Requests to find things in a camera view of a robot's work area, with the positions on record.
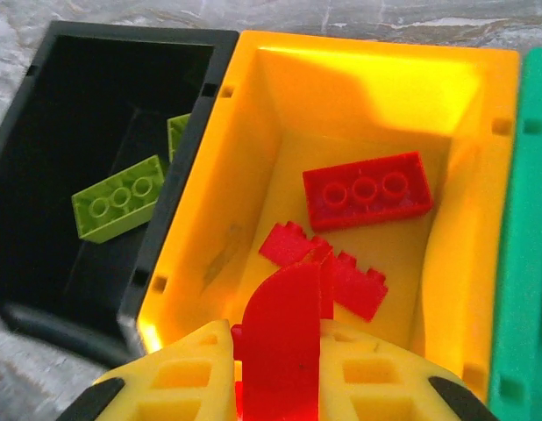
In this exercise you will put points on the red lego brick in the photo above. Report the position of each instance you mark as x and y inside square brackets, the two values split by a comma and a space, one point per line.
[367, 190]
[363, 289]

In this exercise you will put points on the black plastic bin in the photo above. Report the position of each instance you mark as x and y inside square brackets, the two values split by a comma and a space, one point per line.
[78, 87]

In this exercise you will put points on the yellow plastic bin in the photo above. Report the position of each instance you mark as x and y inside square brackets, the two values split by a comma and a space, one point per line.
[464, 197]

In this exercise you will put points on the lime green lego brick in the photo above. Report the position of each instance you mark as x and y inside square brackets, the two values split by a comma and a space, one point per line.
[117, 201]
[176, 131]

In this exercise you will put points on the red curved lego piece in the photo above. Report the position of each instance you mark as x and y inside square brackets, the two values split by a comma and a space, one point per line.
[280, 351]

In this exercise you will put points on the green plastic bin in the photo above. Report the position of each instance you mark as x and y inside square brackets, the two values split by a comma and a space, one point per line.
[529, 263]

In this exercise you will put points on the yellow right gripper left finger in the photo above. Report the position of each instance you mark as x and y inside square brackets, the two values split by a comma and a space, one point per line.
[179, 381]

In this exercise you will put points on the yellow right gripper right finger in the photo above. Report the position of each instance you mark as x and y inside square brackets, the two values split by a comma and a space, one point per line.
[376, 381]

